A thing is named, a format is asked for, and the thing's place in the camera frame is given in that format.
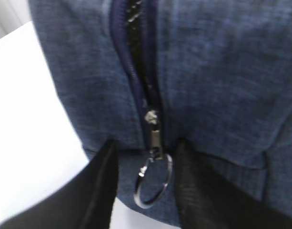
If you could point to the navy blue lunch bag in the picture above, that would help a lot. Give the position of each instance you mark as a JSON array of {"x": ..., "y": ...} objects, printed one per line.
[{"x": 148, "y": 73}]

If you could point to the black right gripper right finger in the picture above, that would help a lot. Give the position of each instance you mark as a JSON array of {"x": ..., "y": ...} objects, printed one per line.
[{"x": 206, "y": 200}]

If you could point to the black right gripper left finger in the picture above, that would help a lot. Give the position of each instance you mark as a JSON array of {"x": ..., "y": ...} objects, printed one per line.
[{"x": 86, "y": 202}]

